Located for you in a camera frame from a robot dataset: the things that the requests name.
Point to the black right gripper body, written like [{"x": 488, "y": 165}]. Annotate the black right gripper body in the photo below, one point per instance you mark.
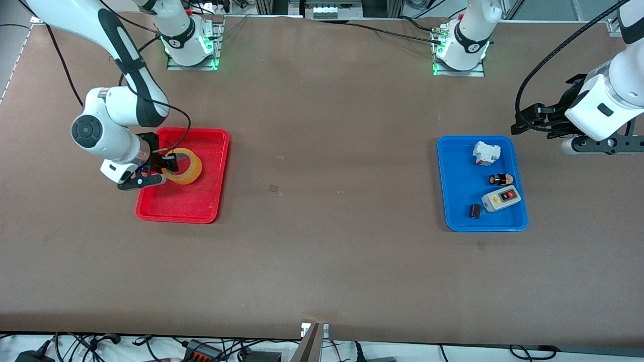
[{"x": 153, "y": 158}]

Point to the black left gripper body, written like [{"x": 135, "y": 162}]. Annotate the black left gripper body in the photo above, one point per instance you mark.
[{"x": 567, "y": 104}]

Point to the yellow packing tape roll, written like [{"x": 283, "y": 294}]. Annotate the yellow packing tape roll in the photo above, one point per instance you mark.
[{"x": 193, "y": 171}]

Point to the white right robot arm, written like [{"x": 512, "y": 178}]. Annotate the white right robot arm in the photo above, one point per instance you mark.
[{"x": 115, "y": 105}]

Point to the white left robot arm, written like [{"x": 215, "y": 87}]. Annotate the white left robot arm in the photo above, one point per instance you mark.
[{"x": 473, "y": 30}]

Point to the red plastic tray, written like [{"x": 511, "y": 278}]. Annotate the red plastic tray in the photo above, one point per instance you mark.
[{"x": 201, "y": 201}]

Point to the white circuit breaker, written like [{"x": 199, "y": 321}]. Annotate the white circuit breaker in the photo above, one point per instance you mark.
[{"x": 485, "y": 151}]

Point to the small brown black part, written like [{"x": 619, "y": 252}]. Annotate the small brown black part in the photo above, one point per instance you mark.
[{"x": 501, "y": 179}]

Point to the blue plastic tray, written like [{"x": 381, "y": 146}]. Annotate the blue plastic tray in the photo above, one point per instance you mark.
[{"x": 463, "y": 186}]

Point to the small dark block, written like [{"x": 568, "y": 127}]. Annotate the small dark block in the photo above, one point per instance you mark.
[{"x": 475, "y": 211}]

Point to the black orange power strip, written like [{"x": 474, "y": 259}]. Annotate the black orange power strip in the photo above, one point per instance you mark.
[{"x": 200, "y": 351}]

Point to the black box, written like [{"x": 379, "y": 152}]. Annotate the black box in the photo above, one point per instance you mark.
[{"x": 264, "y": 357}]

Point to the black power adapter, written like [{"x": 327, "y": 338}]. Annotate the black power adapter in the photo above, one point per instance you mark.
[{"x": 32, "y": 357}]

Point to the metal corner bracket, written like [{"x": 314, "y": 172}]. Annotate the metal corner bracket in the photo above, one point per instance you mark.
[{"x": 615, "y": 25}]

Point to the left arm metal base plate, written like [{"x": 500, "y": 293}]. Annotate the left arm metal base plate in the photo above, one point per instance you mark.
[{"x": 460, "y": 73}]

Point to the grey on-off switch box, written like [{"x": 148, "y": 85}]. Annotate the grey on-off switch box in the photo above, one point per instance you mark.
[{"x": 495, "y": 202}]

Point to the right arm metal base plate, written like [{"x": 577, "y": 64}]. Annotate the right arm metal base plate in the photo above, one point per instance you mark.
[{"x": 219, "y": 45}]

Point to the aluminium frame with connectors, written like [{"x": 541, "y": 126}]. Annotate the aluminium frame with connectors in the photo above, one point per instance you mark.
[{"x": 324, "y": 9}]

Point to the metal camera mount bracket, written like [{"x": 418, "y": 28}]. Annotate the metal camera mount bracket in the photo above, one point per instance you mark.
[{"x": 312, "y": 344}]

